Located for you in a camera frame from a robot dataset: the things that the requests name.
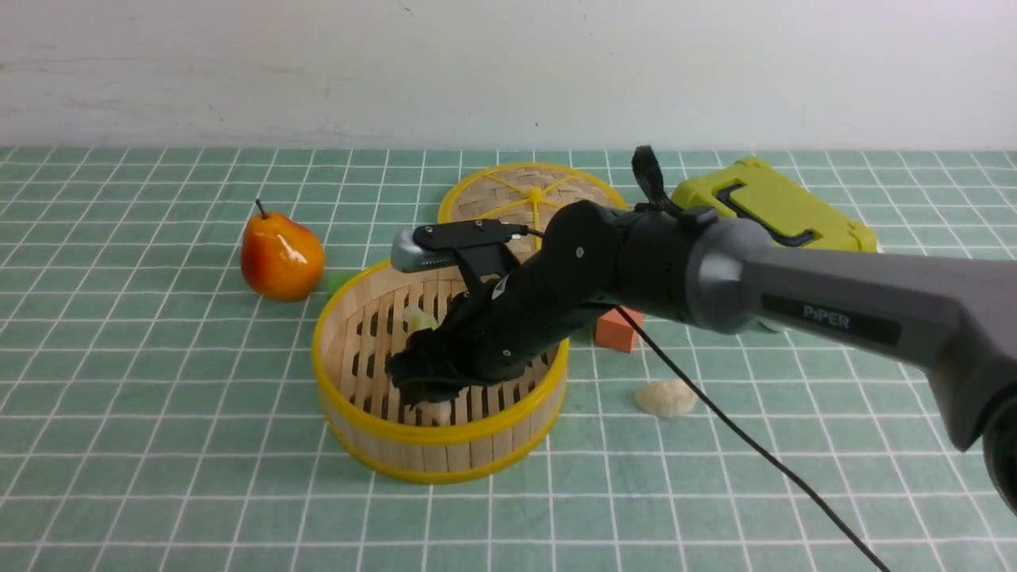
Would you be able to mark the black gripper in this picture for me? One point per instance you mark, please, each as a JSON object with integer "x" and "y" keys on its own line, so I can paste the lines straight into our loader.
{"x": 501, "y": 327}

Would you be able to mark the pale dumpling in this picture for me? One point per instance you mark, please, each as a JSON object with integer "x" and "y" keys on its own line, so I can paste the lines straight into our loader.
{"x": 438, "y": 414}

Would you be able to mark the greenish dumpling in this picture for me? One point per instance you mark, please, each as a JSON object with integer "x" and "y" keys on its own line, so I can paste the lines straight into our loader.
{"x": 416, "y": 319}

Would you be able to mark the white dumpling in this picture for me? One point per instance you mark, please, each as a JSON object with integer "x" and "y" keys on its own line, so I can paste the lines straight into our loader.
{"x": 666, "y": 399}

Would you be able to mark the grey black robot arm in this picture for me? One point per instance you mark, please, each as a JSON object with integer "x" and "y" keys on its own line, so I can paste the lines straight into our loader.
{"x": 952, "y": 318}

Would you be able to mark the bamboo steamer tray yellow rim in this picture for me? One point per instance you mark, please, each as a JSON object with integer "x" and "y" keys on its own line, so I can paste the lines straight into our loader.
{"x": 487, "y": 429}

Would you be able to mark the woven bamboo steamer lid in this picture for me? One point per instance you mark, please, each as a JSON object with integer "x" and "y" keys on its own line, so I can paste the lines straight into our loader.
{"x": 524, "y": 194}

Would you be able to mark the small green cube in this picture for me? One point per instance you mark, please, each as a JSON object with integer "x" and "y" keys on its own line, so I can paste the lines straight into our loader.
{"x": 338, "y": 279}

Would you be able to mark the red yellow toy pear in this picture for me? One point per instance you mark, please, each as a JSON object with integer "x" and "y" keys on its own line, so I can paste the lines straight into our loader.
{"x": 280, "y": 259}

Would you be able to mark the orange foam cube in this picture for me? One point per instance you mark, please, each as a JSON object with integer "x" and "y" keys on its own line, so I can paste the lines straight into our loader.
{"x": 613, "y": 331}

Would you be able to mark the green checkered tablecloth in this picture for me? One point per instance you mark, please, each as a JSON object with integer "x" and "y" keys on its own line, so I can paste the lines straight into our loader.
{"x": 158, "y": 416}

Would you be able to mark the green lidded white plastic box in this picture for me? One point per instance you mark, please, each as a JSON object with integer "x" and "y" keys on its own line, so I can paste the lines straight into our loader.
{"x": 793, "y": 216}

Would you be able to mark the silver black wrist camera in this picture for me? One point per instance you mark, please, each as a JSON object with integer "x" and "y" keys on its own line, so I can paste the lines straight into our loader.
{"x": 477, "y": 248}

